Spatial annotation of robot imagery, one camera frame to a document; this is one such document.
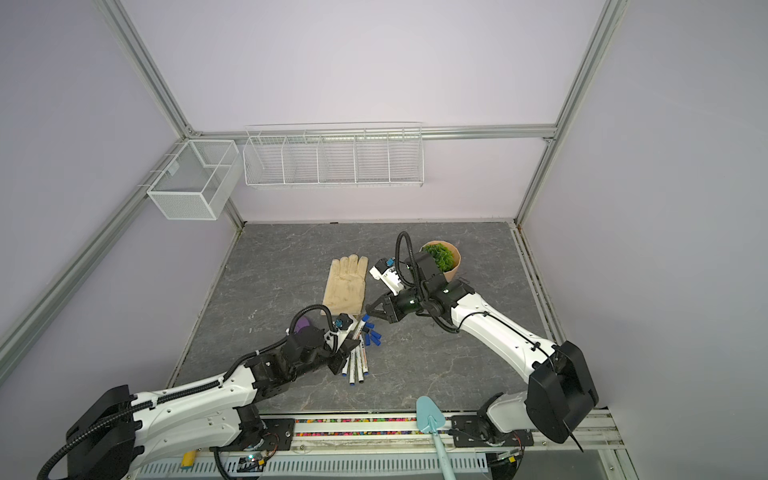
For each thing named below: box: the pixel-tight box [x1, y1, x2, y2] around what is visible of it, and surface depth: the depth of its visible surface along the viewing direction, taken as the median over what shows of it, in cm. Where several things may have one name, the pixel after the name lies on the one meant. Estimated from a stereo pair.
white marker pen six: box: [361, 339, 369, 374], surface depth 87 cm
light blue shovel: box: [416, 396, 454, 480], surface depth 75 cm
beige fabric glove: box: [322, 254, 369, 316], surface depth 104 cm
